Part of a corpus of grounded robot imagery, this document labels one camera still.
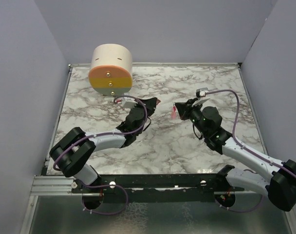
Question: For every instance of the pink strap keyring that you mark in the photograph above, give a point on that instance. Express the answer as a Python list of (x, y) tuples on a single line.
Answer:
[(173, 113)]

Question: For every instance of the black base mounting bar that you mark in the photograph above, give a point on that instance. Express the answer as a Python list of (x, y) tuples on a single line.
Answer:
[(203, 182)]

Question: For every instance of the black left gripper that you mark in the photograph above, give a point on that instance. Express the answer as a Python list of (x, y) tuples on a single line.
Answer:
[(150, 105)]

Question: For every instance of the round cream drawer cabinet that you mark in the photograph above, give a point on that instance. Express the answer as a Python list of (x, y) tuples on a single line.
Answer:
[(111, 70)]

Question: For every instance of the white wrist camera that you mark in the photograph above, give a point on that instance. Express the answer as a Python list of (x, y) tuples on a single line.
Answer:
[(128, 103), (201, 96)]

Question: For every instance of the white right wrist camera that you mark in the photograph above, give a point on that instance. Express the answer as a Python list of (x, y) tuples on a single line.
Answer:
[(201, 96)]

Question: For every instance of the aluminium frame rail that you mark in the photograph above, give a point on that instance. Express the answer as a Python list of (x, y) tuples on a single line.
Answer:
[(51, 186)]

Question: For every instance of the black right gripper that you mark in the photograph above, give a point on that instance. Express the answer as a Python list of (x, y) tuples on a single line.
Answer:
[(184, 108)]

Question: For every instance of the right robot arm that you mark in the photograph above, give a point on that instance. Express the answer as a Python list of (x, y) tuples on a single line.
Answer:
[(272, 177)]

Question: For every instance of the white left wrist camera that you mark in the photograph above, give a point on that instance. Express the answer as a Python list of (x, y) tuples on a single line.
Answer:
[(128, 103)]

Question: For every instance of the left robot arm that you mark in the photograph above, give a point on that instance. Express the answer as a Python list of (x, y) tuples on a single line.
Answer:
[(71, 153)]

